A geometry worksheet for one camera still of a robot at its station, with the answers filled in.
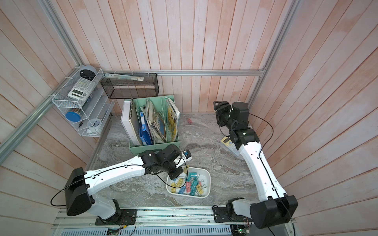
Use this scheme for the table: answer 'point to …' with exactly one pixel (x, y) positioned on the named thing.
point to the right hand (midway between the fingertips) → (211, 104)
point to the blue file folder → (144, 131)
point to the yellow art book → (173, 119)
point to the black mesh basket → (120, 88)
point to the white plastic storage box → (204, 177)
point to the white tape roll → (93, 125)
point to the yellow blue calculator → (227, 141)
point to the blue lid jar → (73, 116)
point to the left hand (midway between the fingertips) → (179, 171)
